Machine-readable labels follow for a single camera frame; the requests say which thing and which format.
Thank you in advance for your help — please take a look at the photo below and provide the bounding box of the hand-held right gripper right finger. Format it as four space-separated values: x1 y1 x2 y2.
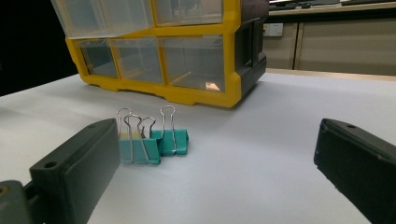
313 118 396 224

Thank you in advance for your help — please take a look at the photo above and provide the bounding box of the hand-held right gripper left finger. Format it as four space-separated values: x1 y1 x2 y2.
29 118 121 224

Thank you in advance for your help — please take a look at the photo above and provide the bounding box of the cream binder clip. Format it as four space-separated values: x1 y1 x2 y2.
116 107 143 140

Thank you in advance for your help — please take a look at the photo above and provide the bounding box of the teal binder clip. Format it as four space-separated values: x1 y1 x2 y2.
138 105 190 157
120 114 162 165

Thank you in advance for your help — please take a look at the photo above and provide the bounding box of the yellow black organizer cabinet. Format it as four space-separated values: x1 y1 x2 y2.
50 0 270 109

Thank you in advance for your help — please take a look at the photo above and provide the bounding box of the clear plastic drawer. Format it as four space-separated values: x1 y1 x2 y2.
50 0 155 40

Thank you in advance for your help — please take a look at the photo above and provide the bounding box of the light wooden desk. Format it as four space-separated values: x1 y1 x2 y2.
268 0 396 17

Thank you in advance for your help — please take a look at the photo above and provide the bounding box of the set of clear drawers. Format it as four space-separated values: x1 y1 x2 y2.
76 0 226 92

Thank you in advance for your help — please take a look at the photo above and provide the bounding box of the white wall socket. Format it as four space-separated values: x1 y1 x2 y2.
262 22 284 38

